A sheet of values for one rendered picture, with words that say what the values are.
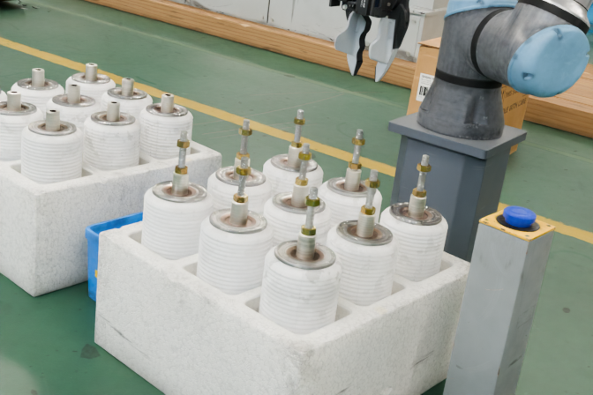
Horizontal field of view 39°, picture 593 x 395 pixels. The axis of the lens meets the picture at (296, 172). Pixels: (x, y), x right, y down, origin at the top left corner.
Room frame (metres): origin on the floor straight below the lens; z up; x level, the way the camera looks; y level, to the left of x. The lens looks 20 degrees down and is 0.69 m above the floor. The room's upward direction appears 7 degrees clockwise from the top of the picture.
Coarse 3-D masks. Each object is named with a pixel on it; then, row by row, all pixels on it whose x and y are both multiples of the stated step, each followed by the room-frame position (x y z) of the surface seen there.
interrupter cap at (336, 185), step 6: (330, 180) 1.21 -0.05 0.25; (336, 180) 1.21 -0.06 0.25; (342, 180) 1.22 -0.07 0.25; (360, 180) 1.23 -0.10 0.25; (330, 186) 1.18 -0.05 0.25; (336, 186) 1.19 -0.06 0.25; (342, 186) 1.20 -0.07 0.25; (360, 186) 1.21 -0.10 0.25; (366, 186) 1.20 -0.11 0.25; (336, 192) 1.16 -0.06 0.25; (342, 192) 1.16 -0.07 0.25; (348, 192) 1.17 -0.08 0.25; (354, 192) 1.17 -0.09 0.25; (360, 192) 1.17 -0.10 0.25; (366, 192) 1.18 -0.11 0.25
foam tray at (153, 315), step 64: (128, 256) 1.04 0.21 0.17; (192, 256) 1.04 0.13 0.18; (448, 256) 1.15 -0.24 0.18; (128, 320) 1.03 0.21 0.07; (192, 320) 0.95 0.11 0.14; (256, 320) 0.89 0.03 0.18; (384, 320) 0.95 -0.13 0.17; (448, 320) 1.08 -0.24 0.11; (192, 384) 0.94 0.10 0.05; (256, 384) 0.87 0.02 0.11; (320, 384) 0.86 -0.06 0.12; (384, 384) 0.97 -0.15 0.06
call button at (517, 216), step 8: (504, 208) 0.98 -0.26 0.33; (512, 208) 0.98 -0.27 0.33; (520, 208) 0.98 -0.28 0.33; (504, 216) 0.97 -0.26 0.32; (512, 216) 0.96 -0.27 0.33; (520, 216) 0.96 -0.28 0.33; (528, 216) 0.96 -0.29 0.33; (536, 216) 0.97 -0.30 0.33; (512, 224) 0.96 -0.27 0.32; (520, 224) 0.96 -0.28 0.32; (528, 224) 0.96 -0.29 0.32
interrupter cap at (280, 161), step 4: (276, 156) 1.29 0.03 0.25; (280, 156) 1.29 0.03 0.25; (284, 156) 1.30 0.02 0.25; (272, 160) 1.26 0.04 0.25; (276, 160) 1.27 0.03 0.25; (280, 160) 1.27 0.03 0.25; (284, 160) 1.28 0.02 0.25; (308, 160) 1.29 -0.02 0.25; (312, 160) 1.29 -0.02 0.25; (272, 164) 1.25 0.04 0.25; (276, 164) 1.25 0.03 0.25; (280, 164) 1.25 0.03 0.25; (284, 164) 1.26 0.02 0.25; (308, 164) 1.27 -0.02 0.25; (312, 164) 1.27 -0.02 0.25; (316, 164) 1.27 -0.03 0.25; (280, 168) 1.24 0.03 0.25; (284, 168) 1.24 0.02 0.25; (288, 168) 1.23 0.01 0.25; (292, 168) 1.24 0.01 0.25; (296, 168) 1.24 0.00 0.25; (308, 168) 1.25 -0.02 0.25; (312, 168) 1.25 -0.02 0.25; (316, 168) 1.26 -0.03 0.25; (296, 172) 1.23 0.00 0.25
